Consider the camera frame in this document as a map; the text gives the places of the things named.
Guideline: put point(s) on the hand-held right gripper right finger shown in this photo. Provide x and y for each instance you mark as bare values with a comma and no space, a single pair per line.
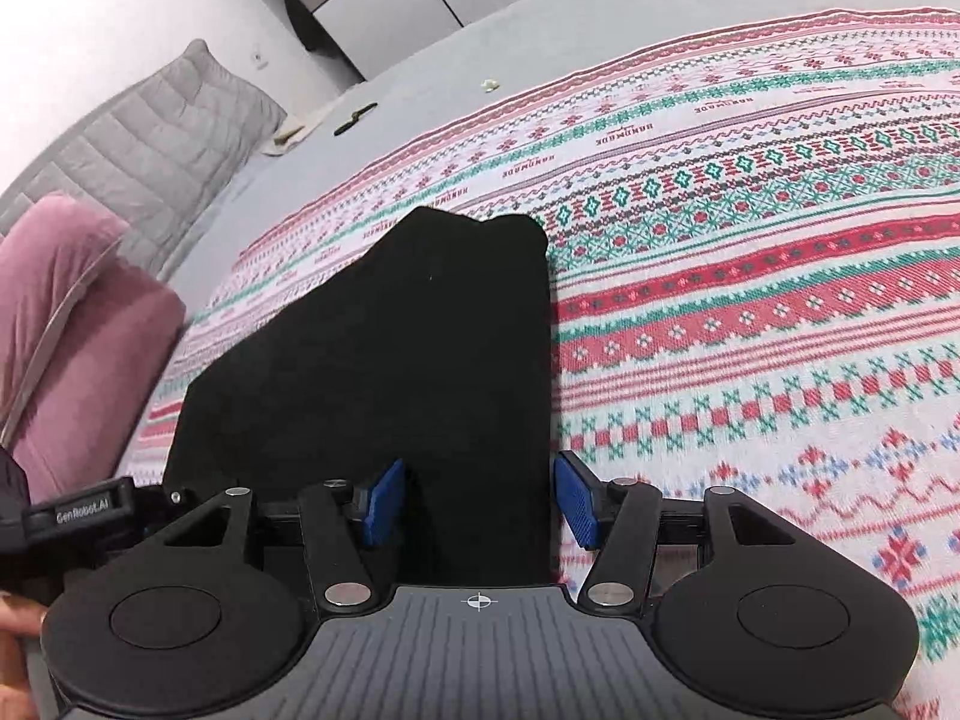
576,499

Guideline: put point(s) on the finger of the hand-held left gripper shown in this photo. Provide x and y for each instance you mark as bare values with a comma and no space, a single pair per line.
169,499

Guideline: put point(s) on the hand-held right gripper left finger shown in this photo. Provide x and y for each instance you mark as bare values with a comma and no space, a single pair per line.
382,502

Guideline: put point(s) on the black pants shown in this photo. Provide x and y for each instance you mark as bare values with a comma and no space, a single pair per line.
412,352

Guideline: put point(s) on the person's left hand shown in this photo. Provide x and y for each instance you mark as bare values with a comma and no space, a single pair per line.
15,615

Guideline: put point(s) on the pink pillow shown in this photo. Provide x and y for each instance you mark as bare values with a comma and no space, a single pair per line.
112,360
45,277

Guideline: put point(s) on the patterned red green blanket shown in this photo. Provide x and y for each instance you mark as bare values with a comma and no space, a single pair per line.
750,277

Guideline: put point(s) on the beige folded cloth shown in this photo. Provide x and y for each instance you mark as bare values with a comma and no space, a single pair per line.
296,133

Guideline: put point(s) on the small black object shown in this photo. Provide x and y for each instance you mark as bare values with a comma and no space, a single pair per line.
354,118

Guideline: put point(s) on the grey bed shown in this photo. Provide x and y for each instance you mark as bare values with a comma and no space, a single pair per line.
525,22

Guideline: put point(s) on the hanging dark clothes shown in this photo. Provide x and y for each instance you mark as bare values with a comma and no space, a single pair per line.
301,24

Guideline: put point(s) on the white and brown wardrobe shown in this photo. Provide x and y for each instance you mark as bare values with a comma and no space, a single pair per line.
390,7

